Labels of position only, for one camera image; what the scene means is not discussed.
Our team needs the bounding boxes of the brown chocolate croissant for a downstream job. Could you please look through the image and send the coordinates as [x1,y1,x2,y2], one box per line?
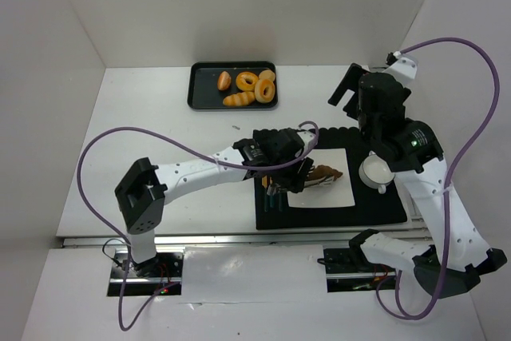
[309,165,343,184]

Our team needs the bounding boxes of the metal tongs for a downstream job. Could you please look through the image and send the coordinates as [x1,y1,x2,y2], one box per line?
[266,175,336,196]

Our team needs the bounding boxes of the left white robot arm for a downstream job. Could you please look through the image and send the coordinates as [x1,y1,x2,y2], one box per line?
[114,129,319,276]

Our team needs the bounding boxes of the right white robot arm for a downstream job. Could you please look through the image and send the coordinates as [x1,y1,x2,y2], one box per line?
[328,57,507,299]

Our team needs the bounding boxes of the striped twisted bread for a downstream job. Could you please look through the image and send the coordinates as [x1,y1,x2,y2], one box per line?
[223,91,256,107]

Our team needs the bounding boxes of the small oval orange bread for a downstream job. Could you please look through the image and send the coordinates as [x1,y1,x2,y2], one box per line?
[217,71,232,91]

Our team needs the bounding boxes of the white square plate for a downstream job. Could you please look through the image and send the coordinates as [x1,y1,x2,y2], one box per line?
[287,149,355,208]

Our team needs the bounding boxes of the glazed bagel front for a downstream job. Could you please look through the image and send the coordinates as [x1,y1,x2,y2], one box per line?
[254,79,275,104]

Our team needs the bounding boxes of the glazed bagel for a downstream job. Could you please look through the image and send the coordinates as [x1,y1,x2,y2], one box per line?
[236,71,259,92]
[254,79,275,104]

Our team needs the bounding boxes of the white cup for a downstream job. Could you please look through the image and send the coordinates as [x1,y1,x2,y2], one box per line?
[358,153,395,194]

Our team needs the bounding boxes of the glazed bagel back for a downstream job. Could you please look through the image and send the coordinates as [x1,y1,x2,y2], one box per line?
[236,71,259,92]

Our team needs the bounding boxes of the round pale bun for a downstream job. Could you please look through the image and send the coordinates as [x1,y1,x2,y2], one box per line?
[259,69,276,82]

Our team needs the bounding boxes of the black placemat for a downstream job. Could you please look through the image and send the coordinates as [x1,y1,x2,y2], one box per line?
[254,128,408,230]

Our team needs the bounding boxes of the black baking tray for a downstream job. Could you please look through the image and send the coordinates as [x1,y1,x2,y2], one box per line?
[187,61,279,111]

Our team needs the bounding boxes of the gold knife green handle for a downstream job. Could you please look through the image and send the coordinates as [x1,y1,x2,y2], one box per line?
[261,177,268,212]

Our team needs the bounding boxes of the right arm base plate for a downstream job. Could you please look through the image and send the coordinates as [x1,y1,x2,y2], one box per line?
[317,248,395,293]

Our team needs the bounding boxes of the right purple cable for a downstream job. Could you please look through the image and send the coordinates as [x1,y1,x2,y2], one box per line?
[374,37,501,321]

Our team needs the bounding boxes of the purple cable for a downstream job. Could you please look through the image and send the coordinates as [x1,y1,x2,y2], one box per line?
[76,120,320,332]
[374,37,501,321]

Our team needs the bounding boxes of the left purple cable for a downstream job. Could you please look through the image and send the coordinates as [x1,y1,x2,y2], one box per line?
[76,120,320,332]

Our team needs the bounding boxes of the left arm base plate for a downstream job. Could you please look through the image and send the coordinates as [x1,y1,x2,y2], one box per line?
[101,239,184,297]

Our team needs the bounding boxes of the aluminium rail front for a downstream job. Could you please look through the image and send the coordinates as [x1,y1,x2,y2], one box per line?
[59,231,384,248]

